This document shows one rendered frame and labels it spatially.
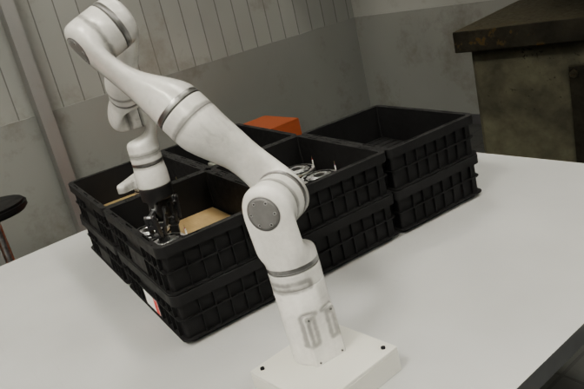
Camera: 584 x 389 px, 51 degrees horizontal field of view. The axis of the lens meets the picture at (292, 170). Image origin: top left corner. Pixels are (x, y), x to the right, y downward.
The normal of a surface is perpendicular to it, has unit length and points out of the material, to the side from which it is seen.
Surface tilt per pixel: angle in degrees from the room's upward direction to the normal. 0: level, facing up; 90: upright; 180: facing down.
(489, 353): 0
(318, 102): 90
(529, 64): 90
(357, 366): 4
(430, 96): 90
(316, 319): 87
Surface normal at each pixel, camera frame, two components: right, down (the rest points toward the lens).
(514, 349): -0.22, -0.93
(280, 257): -0.36, 0.33
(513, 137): -0.62, 0.37
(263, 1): 0.62, 0.11
